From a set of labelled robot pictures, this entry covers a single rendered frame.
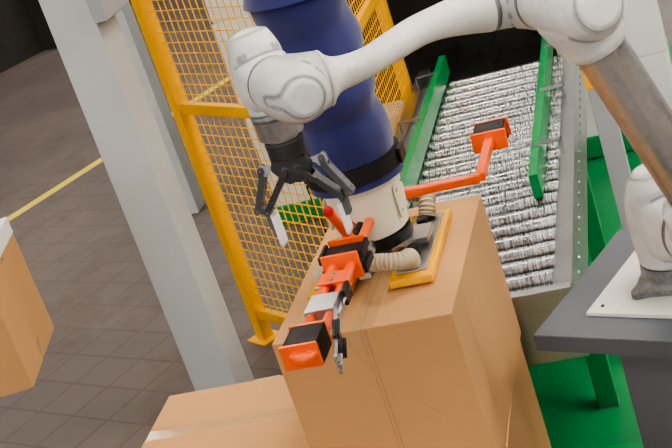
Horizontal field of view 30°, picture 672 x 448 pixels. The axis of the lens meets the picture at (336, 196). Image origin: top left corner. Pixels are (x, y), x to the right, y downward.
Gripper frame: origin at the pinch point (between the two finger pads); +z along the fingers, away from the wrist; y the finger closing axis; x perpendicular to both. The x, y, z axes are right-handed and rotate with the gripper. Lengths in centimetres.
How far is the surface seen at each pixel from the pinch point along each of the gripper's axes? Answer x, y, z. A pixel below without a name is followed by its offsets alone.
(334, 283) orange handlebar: -8.3, 2.9, 15.3
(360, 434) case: -11, 9, 53
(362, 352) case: -10.6, 2.9, 33.2
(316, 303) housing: 5.0, 2.7, 12.5
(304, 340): 20.8, 0.9, 11.7
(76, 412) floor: -164, 180, 122
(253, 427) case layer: -44, 50, 68
